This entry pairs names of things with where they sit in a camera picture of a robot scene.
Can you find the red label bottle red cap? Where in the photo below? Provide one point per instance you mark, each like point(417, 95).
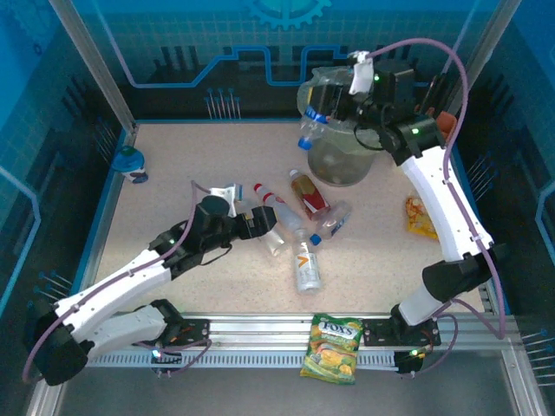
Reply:
point(282, 210)

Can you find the large clear plain bottle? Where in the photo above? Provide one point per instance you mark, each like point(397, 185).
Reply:
point(273, 242)

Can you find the blue label bottle blue cap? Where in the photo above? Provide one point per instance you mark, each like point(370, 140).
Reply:
point(314, 130)

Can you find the green plastic bin liner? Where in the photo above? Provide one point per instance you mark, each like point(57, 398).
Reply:
point(342, 138)

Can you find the grey waste bin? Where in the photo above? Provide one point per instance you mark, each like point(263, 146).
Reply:
point(342, 169)

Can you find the red gold label bottle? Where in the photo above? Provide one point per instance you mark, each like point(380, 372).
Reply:
point(310, 199)

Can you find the beige orange utensil holder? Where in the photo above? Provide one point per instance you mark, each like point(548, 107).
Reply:
point(446, 119)

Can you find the white label orange mark bottle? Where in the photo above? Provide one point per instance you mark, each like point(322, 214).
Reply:
point(308, 268)

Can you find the clear bottle blue cap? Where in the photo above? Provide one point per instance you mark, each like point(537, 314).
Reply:
point(331, 223)

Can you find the blue white toy cup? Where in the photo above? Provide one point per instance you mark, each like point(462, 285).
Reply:
point(128, 161)

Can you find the yellow snack bag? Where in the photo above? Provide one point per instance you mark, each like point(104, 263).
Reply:
point(418, 216)

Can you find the Fox's candy bag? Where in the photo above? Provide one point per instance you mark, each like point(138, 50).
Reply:
point(334, 346)

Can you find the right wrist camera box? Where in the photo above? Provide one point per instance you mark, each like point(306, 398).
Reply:
point(362, 73)

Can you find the aluminium table rail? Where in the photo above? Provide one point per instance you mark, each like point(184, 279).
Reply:
point(260, 331)

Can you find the aluminium frame post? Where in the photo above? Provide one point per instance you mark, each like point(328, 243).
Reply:
point(95, 65)
point(482, 43)

